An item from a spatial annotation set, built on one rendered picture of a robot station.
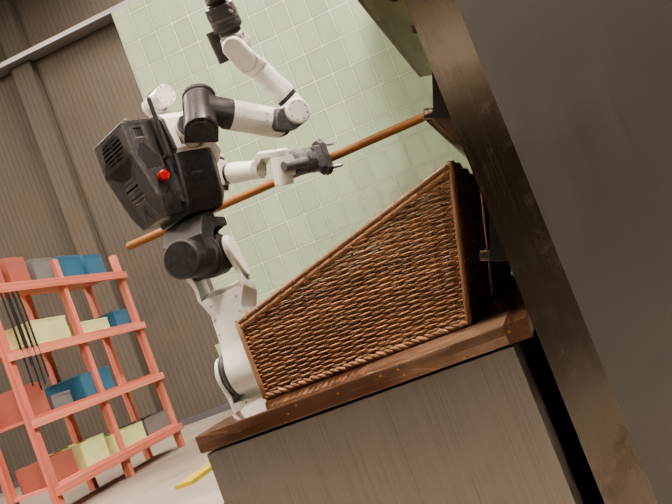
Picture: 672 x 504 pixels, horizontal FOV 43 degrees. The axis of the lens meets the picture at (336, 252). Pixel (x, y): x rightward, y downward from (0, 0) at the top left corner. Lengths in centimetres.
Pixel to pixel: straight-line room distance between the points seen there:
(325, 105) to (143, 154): 197
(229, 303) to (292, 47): 213
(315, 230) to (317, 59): 86
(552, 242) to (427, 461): 39
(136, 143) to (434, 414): 146
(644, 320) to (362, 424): 46
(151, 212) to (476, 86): 136
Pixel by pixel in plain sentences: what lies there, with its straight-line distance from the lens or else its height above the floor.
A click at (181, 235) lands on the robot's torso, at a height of 105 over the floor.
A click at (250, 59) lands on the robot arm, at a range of 251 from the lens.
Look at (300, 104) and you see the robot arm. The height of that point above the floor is 128.
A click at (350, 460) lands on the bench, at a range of 132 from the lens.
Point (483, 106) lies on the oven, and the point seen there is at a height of 90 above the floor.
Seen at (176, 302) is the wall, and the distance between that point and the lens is 1102.
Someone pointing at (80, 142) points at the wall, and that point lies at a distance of 1166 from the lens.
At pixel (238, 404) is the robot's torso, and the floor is 53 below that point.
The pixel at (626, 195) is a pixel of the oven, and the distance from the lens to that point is 137.
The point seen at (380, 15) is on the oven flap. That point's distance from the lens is 241.
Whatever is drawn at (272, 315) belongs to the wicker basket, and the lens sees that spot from 153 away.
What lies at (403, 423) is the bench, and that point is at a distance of 129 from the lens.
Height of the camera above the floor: 69
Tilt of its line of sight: 4 degrees up
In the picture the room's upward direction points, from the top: 21 degrees counter-clockwise
